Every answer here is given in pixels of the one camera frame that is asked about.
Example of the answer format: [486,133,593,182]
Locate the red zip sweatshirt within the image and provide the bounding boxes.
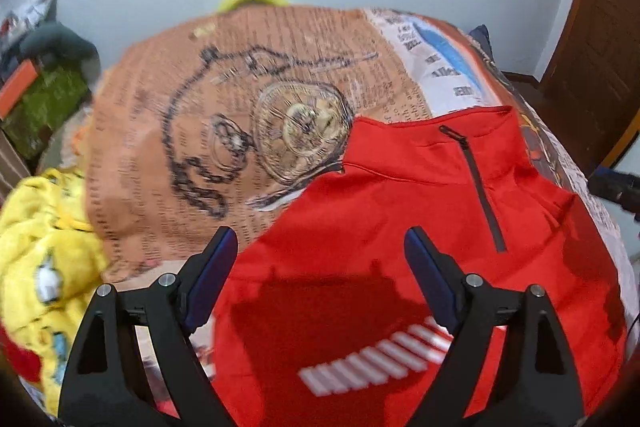
[214,106,627,426]

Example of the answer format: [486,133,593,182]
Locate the brown wooden door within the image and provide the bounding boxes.
[542,0,639,173]

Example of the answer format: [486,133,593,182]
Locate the green patterned cloth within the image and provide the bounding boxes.
[1,66,90,160]

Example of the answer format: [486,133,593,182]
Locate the newspaper print bedspread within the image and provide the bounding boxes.
[81,3,639,358]

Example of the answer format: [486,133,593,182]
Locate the orange box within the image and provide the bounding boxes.
[0,60,39,119]

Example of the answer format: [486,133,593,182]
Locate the yellow cartoon blanket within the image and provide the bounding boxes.
[1,168,108,415]

